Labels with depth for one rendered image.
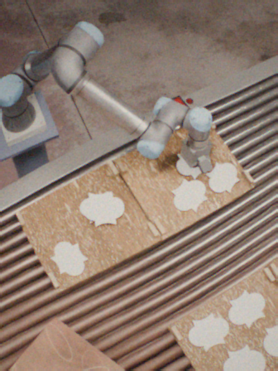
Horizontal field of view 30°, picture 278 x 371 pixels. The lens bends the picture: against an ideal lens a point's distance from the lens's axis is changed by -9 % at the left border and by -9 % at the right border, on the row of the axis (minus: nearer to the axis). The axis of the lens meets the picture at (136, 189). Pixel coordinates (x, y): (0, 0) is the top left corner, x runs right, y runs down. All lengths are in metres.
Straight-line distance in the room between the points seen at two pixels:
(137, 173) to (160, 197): 0.12
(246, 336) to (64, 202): 0.81
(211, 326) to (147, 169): 0.64
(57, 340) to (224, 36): 2.67
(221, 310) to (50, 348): 0.60
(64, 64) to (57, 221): 0.59
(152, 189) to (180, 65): 1.69
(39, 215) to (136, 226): 0.35
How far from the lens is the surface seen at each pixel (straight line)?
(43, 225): 1.94
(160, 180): 2.00
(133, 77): 3.46
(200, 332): 1.80
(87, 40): 1.73
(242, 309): 1.84
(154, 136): 1.73
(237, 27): 3.88
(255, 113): 2.24
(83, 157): 2.07
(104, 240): 1.90
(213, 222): 1.96
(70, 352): 1.69
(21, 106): 2.09
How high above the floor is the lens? 2.70
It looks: 63 degrees down
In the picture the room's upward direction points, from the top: 1 degrees clockwise
